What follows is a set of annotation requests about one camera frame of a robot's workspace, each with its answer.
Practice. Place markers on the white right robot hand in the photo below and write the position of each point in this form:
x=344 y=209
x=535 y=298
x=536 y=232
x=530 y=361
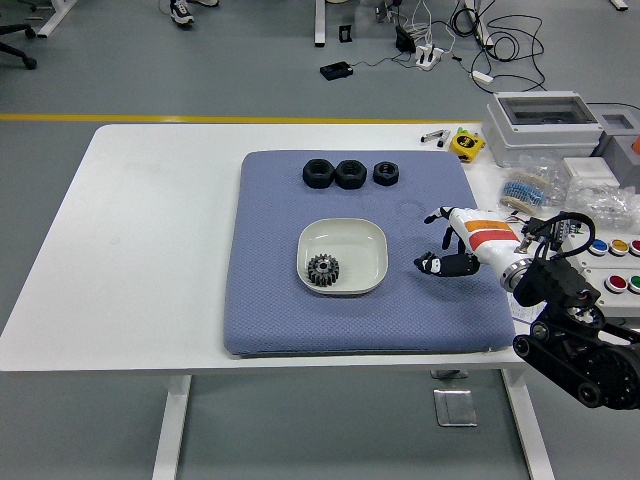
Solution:
x=492 y=240

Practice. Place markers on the small black gear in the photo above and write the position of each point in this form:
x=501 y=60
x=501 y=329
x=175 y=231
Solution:
x=420 y=262

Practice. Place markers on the large dark metal gear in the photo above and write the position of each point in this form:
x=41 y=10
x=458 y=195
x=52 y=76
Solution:
x=322 y=271

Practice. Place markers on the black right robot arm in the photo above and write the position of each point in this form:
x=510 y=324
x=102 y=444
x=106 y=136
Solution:
x=575 y=345

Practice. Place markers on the small white box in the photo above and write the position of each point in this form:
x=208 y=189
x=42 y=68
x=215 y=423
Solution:
x=587 y=167

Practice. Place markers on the grey blue-yellow-red button box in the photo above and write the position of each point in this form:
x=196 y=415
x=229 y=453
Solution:
x=612 y=260

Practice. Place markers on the small black hex nut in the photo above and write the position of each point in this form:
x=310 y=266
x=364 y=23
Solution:
x=385 y=173

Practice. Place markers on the grey red-green button box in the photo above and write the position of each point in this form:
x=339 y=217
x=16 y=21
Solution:
x=617 y=295

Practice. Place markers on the grey box with orange button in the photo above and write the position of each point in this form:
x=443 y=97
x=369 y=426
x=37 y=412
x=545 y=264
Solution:
x=620 y=150

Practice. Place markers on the large black hex nut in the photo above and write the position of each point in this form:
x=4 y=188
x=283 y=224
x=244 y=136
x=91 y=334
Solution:
x=350 y=175
x=318 y=175

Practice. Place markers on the black box on floor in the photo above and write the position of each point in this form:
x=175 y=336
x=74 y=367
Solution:
x=336 y=70

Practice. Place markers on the blue resistor tape roll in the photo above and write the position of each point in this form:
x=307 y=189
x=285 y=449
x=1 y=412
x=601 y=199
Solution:
x=520 y=192

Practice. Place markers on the purple white label card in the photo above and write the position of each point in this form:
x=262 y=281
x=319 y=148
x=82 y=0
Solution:
x=520 y=307

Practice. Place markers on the small black circuit board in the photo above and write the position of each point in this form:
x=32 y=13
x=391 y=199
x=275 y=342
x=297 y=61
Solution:
x=570 y=229

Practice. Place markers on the yellow tape measure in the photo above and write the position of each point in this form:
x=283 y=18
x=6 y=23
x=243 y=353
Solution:
x=466 y=146

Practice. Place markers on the clear plastic bag of parts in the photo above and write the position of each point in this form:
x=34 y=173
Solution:
x=600 y=197

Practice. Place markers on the white square dish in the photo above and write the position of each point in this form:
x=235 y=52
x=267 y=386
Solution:
x=355 y=245

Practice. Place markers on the white power adapter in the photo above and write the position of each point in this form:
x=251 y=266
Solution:
x=482 y=77

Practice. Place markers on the metal floor plate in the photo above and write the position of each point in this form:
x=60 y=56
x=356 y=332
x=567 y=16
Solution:
x=454 y=407

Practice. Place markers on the white table leg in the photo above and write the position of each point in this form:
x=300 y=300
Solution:
x=530 y=430
x=172 y=425

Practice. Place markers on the white power strip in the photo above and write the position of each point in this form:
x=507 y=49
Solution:
x=429 y=56

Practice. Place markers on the black power adapter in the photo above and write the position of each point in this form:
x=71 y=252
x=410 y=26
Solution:
x=404 y=39

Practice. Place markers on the blue-grey padded mat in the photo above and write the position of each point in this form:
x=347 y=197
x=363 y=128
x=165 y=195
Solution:
x=280 y=310

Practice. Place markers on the white desk foot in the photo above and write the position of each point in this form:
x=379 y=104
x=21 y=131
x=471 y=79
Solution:
x=52 y=20
x=621 y=3

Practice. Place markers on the white desk leg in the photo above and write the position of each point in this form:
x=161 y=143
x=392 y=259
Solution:
x=320 y=22

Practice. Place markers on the person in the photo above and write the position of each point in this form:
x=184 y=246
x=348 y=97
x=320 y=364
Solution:
x=181 y=11

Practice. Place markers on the black office chair base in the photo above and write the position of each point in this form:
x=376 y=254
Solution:
x=15 y=52

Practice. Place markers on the grey enclosure with clear lid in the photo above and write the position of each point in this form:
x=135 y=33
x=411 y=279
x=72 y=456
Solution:
x=540 y=135

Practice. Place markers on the metal table bracket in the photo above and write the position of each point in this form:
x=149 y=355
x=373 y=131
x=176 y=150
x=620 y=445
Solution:
x=449 y=373

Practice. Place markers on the small black bracket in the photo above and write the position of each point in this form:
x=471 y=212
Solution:
x=345 y=34

